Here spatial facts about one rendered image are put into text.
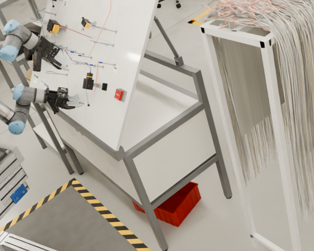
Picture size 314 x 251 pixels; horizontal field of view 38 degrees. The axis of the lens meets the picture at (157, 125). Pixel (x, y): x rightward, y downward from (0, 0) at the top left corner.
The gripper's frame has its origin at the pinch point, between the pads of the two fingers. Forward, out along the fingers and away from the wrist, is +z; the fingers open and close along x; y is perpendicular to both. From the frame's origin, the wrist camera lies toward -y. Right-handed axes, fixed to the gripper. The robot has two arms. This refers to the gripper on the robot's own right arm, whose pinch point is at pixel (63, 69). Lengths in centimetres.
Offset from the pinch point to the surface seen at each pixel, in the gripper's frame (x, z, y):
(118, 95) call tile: -25.0, 21.1, 1.0
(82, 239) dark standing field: 42, 96, -79
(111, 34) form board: -4.0, 11.1, 30.5
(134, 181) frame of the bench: -22, 59, -31
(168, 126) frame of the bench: -27, 57, 3
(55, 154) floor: 144, 102, -35
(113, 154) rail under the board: -23, 38, -25
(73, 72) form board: 31.0, 21.0, 9.1
